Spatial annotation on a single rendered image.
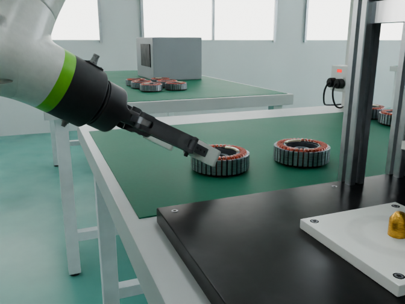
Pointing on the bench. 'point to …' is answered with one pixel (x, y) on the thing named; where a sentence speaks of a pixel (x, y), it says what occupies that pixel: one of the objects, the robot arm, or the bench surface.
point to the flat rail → (388, 11)
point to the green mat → (159, 180)
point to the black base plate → (276, 245)
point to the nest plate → (364, 242)
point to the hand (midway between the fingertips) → (189, 148)
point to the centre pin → (396, 225)
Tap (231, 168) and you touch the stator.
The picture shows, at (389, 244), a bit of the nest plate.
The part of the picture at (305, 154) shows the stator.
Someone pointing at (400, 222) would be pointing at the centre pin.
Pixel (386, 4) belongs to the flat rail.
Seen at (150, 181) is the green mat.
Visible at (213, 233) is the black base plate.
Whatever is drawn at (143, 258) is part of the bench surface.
